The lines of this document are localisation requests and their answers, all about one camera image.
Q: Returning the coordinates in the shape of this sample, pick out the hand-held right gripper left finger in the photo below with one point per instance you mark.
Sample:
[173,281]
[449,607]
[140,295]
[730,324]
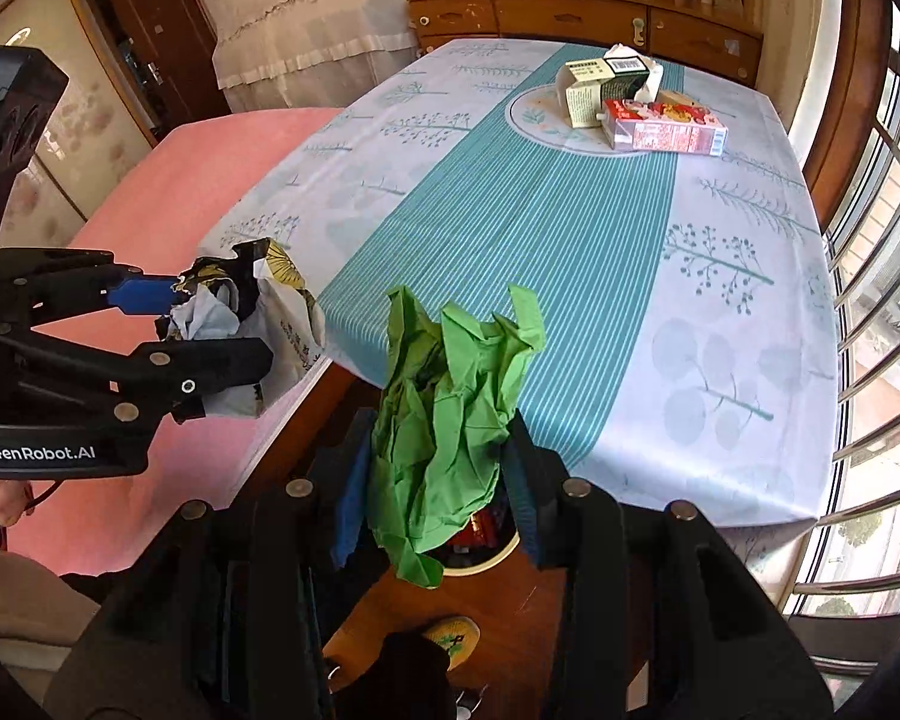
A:
[349,517]

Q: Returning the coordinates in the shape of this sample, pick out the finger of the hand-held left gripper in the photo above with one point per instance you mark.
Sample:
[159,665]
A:
[195,367]
[142,296]

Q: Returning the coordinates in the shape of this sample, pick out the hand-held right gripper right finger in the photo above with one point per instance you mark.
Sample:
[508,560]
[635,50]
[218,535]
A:
[525,502]

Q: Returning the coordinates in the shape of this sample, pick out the dark blue cream-rimmed bin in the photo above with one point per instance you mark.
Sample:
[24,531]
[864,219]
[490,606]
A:
[495,559]

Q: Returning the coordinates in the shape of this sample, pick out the printed paper bag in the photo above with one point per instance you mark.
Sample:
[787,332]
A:
[285,315]

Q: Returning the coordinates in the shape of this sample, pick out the green paper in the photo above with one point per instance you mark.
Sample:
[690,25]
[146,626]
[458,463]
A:
[435,420]

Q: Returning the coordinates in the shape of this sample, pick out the red white milk carton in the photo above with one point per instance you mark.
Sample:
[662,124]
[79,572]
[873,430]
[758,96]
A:
[667,133]

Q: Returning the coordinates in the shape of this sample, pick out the beige small carton box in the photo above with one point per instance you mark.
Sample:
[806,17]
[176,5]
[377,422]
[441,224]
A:
[586,99]

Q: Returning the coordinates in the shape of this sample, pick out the black box white label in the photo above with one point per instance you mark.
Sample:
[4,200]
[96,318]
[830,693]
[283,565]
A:
[634,82]

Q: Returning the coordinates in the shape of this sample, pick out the person's left forearm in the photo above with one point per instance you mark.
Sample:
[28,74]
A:
[15,607]

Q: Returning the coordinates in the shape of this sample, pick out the pink bed cover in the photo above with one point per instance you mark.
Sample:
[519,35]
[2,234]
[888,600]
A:
[195,165]

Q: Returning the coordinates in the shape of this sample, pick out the yellow embroidered slipper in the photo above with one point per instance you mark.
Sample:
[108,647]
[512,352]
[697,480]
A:
[450,637]

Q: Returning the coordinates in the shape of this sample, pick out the floral wardrobe door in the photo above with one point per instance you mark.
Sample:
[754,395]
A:
[82,135]

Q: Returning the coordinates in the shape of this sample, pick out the person's dark trousers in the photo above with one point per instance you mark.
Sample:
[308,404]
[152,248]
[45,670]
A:
[412,679]

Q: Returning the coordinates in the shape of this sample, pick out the teal white printed tablecloth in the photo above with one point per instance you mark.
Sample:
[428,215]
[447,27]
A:
[570,240]

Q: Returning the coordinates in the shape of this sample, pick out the brown wooden door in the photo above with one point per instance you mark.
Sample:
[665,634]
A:
[165,22]

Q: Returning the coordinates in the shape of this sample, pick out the white lace dust cover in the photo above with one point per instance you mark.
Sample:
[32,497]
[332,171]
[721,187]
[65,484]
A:
[307,15]

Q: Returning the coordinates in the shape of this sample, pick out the window with metal grille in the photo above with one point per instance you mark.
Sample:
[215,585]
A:
[892,240]

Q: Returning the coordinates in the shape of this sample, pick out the white drawer child lock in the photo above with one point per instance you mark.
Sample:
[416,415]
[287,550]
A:
[638,31]

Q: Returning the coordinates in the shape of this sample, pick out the wooden desk with drawers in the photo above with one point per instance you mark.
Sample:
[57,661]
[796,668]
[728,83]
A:
[562,15]

